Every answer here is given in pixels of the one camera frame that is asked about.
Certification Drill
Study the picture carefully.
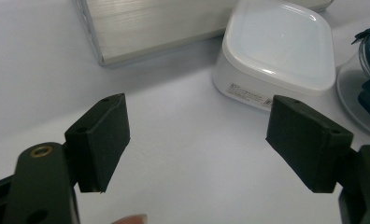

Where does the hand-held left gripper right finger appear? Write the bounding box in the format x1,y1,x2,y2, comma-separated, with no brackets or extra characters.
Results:
264,94,355,194

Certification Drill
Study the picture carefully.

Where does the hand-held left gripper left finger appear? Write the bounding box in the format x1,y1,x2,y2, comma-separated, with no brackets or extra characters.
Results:
64,92,132,194

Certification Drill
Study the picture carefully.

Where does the white square lidded container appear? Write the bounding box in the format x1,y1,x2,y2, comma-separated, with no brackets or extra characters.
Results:
212,0,336,112

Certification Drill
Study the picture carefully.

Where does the pale board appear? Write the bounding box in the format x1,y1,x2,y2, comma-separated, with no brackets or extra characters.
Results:
72,0,335,67

